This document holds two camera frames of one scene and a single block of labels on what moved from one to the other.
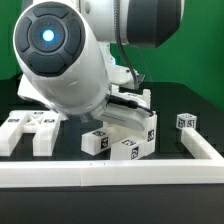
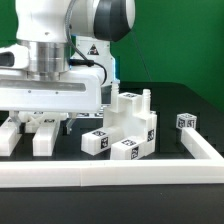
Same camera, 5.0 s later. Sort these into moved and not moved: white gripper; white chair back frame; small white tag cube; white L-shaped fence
Moved: white gripper
Not moved: white L-shaped fence; white chair back frame; small white tag cube
